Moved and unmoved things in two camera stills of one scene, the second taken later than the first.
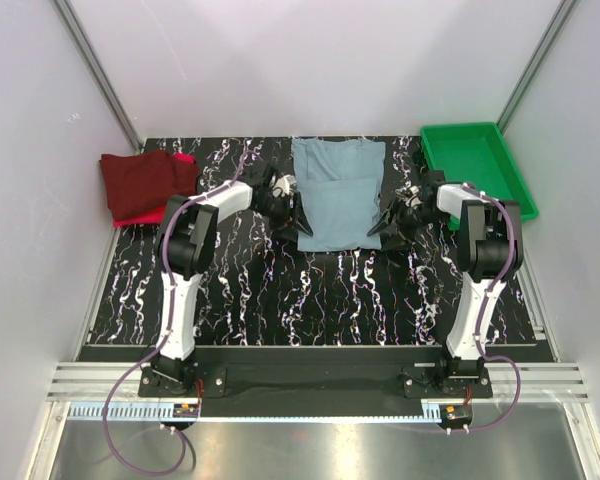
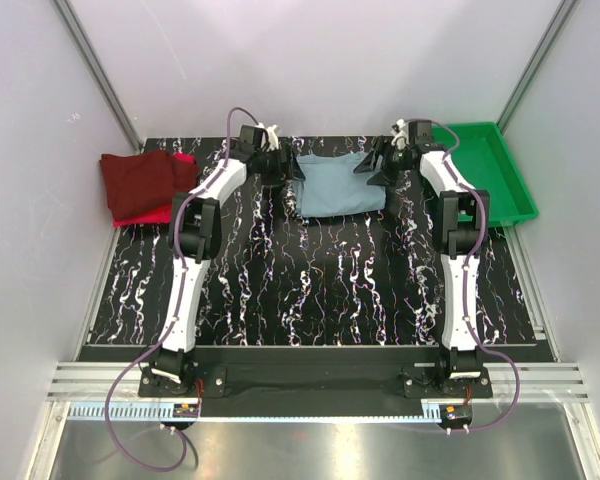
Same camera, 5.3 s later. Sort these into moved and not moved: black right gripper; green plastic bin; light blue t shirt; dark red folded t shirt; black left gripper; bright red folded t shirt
Moved: black left gripper; light blue t shirt; black right gripper
Not moved: green plastic bin; bright red folded t shirt; dark red folded t shirt
